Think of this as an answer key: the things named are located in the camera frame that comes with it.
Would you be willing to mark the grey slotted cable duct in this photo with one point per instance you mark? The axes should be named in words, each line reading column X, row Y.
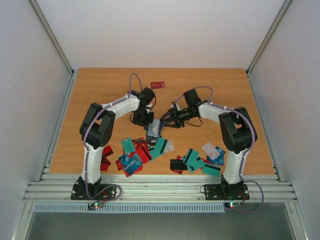
column 130, row 208

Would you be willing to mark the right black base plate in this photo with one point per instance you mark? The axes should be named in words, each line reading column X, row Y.
column 214, row 192

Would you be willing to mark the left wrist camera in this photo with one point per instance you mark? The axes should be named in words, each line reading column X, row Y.
column 149, row 106

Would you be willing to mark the black VIP card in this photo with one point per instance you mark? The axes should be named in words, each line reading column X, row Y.
column 151, row 141

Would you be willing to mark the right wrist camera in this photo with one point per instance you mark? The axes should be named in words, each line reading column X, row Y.
column 174, row 105

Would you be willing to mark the red striped card left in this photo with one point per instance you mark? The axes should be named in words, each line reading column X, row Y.
column 105, row 163

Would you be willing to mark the white floral card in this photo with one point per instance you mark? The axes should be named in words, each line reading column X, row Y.
column 210, row 151

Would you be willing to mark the black card lower centre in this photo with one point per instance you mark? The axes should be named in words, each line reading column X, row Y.
column 178, row 165

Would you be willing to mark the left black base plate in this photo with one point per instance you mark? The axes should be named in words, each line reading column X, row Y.
column 96, row 191

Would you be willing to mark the blue card pile centre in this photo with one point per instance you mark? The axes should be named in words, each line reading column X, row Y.
column 130, row 165

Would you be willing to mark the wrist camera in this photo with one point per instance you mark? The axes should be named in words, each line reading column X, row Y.
column 174, row 105
column 149, row 106

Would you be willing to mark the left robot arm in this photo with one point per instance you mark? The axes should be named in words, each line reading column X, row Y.
column 96, row 131

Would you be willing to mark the red striped card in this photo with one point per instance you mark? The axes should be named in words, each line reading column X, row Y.
column 144, row 154
column 105, row 163

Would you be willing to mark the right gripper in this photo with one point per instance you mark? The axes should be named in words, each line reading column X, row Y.
column 173, row 117

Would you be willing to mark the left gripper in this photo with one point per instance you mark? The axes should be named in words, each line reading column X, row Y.
column 136, row 121

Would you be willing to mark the teal striped card centre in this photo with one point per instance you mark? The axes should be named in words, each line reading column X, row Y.
column 159, row 148

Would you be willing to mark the teal striped card right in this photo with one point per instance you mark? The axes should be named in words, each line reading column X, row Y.
column 211, row 170

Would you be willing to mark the lone red card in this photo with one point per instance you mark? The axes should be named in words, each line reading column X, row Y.
column 157, row 85

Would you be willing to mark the red striped card centre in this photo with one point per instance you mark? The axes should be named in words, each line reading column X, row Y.
column 144, row 154

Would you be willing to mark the teal VIP card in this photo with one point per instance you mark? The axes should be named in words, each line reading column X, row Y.
column 128, row 146

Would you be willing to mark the blue leather card holder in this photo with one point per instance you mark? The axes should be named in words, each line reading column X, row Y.
column 154, row 129

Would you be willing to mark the teal striped card pair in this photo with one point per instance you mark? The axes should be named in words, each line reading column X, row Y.
column 192, row 160

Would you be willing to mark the blue card right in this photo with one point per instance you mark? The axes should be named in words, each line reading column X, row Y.
column 219, row 160

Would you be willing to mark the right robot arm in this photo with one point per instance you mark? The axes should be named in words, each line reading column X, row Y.
column 237, row 130

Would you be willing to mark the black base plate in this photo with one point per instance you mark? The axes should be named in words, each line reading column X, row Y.
column 96, row 191
column 214, row 192

